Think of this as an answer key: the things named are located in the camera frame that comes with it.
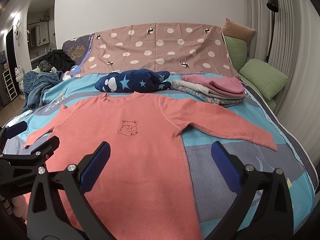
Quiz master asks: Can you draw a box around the teal blue knit blanket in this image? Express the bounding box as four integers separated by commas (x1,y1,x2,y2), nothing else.
22,70,63,113

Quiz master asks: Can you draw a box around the white storage rack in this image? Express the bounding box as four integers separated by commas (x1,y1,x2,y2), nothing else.
1,69,17,101

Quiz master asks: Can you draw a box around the green pillow back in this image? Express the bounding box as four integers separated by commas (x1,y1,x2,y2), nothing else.
225,36,248,72

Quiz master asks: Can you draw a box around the floral folded garment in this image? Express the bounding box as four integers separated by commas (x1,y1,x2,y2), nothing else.
170,84,244,108

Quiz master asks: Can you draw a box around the white cat figurine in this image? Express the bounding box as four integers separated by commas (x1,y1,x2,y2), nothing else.
15,65,24,92

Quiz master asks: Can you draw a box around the brown polka dot blanket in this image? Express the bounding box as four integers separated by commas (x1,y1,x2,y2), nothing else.
75,23,239,77

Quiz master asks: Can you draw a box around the pink folded garment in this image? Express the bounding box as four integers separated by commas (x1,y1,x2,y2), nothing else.
181,74,245,96

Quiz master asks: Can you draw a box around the black floor lamp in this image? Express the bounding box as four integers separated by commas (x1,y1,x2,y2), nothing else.
265,0,279,63

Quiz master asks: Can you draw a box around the dark blue patterned pillow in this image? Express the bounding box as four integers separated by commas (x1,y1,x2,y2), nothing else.
62,34,94,66

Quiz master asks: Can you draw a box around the navy star fleece blanket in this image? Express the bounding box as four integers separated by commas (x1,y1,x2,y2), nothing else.
95,69,171,93

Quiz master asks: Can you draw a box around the white folded garment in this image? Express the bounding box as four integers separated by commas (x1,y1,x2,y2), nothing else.
171,80,246,99

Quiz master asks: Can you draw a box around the green pillow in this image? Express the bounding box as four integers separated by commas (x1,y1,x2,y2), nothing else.
225,36,248,72
239,59,289,100

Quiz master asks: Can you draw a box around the white wall cabinet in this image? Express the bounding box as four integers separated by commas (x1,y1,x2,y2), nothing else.
35,22,49,47

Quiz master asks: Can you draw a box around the grey pleated curtain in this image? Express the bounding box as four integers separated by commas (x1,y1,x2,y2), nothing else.
246,0,319,164

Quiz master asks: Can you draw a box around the green pillow front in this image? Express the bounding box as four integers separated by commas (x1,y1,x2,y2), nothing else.
239,59,289,100

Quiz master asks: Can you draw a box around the black clothes pile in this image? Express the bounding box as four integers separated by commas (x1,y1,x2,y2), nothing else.
38,49,75,73

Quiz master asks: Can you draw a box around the tan brown pillow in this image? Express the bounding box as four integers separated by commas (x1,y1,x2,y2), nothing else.
222,18,256,45

